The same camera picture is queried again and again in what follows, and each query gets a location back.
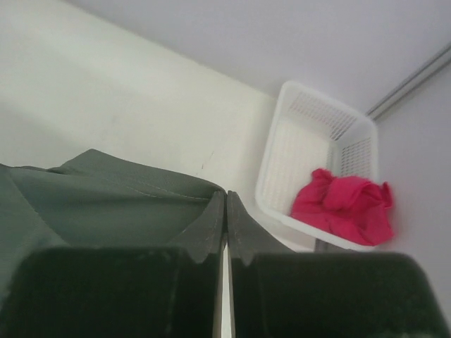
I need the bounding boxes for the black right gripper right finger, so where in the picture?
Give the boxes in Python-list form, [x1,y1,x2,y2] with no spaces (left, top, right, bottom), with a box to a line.
[226,192,450,337]

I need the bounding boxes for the aluminium corner frame post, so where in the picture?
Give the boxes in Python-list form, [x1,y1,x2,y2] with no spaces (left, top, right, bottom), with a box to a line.
[365,42,450,120]

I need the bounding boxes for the white plastic basket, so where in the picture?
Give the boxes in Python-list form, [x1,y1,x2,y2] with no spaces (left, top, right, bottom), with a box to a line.
[254,81,379,252]

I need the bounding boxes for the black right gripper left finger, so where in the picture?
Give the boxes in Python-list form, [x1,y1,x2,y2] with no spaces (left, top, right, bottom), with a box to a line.
[1,192,225,337]

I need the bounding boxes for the pink t shirt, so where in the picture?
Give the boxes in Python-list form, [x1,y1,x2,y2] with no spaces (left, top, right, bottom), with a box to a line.
[290,168,394,246]

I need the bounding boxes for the grey t shirt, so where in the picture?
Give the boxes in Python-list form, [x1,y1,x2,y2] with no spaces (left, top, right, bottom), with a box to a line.
[1,149,226,294]

